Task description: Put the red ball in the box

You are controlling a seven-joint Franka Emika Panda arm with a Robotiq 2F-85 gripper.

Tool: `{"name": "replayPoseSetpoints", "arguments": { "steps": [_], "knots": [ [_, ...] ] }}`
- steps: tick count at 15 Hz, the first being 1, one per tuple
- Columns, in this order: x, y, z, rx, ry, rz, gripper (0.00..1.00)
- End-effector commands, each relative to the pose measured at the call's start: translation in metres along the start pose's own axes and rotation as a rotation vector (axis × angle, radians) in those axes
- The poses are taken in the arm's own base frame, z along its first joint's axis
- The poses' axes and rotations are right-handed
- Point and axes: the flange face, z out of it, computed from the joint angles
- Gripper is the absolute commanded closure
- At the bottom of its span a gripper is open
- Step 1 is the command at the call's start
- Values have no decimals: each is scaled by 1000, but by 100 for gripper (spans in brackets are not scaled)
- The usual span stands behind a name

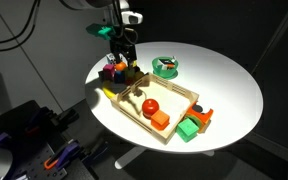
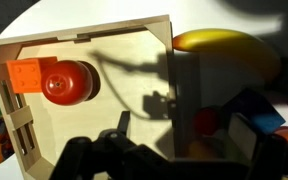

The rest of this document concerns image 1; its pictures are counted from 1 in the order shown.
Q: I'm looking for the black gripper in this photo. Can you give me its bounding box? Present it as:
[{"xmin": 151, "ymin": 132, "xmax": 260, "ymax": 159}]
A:
[{"xmin": 109, "ymin": 32, "xmax": 139, "ymax": 68}]

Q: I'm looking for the red ball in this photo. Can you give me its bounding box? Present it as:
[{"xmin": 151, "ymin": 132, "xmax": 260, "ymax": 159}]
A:
[{"xmin": 141, "ymin": 98, "xmax": 160, "ymax": 120}]

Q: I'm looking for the orange ball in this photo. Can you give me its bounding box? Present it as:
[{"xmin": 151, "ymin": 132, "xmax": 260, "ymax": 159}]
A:
[{"xmin": 114, "ymin": 61, "xmax": 128, "ymax": 72}]

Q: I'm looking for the wooden tray box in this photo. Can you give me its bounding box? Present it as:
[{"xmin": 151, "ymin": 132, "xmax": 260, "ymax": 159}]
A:
[{"xmin": 109, "ymin": 72, "xmax": 200, "ymax": 146}]

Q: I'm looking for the blue white picture cube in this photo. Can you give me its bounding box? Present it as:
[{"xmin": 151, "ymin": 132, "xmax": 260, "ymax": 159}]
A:
[{"xmin": 105, "ymin": 53, "xmax": 116, "ymax": 65}]

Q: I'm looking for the dark blue cube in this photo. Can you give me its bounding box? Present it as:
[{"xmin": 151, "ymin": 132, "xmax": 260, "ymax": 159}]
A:
[{"xmin": 113, "ymin": 70, "xmax": 126, "ymax": 84}]

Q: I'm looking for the pink cube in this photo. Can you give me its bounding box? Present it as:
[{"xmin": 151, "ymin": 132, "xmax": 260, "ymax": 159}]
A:
[{"xmin": 102, "ymin": 63, "xmax": 116, "ymax": 80}]

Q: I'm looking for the green cup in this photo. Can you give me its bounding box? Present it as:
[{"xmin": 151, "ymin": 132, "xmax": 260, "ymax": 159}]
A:
[{"xmin": 151, "ymin": 56, "xmax": 179, "ymax": 78}]

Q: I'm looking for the yellow banana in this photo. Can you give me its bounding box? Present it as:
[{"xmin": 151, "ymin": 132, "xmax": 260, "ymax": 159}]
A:
[{"xmin": 102, "ymin": 86, "xmax": 118, "ymax": 100}]

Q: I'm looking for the black white block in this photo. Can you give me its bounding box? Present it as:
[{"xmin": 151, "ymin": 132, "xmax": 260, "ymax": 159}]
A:
[{"xmin": 159, "ymin": 56, "xmax": 178, "ymax": 70}]

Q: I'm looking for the green saucer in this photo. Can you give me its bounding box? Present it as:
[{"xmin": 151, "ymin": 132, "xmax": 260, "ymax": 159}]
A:
[{"xmin": 153, "ymin": 68, "xmax": 179, "ymax": 80}]

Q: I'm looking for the orange cube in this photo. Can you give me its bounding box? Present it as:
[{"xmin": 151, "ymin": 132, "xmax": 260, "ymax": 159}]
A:
[{"xmin": 150, "ymin": 109, "xmax": 171, "ymax": 131}]

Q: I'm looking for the green cube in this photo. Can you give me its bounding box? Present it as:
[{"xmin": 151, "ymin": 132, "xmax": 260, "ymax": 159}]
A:
[{"xmin": 176, "ymin": 118, "xmax": 200, "ymax": 143}]

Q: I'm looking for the purple clamp with orange tip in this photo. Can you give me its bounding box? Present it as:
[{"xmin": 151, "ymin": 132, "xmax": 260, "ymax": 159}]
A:
[{"xmin": 43, "ymin": 141, "xmax": 82, "ymax": 171}]

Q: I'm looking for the black pegboard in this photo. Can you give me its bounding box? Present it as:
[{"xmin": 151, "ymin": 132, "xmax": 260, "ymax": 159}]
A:
[{"xmin": 10, "ymin": 143, "xmax": 68, "ymax": 180}]

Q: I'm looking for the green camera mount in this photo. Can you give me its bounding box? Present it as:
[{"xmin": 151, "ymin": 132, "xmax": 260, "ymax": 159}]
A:
[{"xmin": 85, "ymin": 23, "xmax": 113, "ymax": 41}]

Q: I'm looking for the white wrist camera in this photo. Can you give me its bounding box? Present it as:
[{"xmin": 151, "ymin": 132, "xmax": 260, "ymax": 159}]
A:
[{"xmin": 121, "ymin": 10, "xmax": 144, "ymax": 25}]

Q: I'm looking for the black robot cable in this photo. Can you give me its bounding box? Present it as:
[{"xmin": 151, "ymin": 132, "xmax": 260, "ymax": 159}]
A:
[{"xmin": 0, "ymin": 0, "xmax": 42, "ymax": 53}]

